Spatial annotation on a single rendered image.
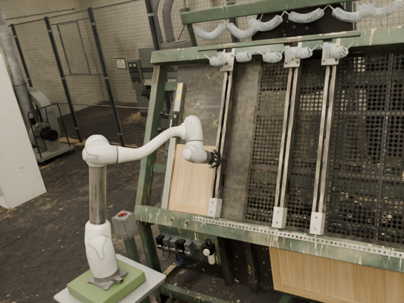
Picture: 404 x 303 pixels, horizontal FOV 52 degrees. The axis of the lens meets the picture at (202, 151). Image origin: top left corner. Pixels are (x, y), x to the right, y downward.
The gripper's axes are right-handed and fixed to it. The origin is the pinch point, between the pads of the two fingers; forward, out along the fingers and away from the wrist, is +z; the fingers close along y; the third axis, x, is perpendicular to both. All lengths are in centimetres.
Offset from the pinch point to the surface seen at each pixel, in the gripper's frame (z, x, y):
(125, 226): -17, 63, -53
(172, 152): 3.9, 46.3, 3.9
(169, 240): -1, 35, -58
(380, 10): 40, -83, 111
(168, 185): 4, 46, -21
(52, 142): 224, 496, 28
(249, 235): 4, -24, -46
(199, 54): -2, 28, 76
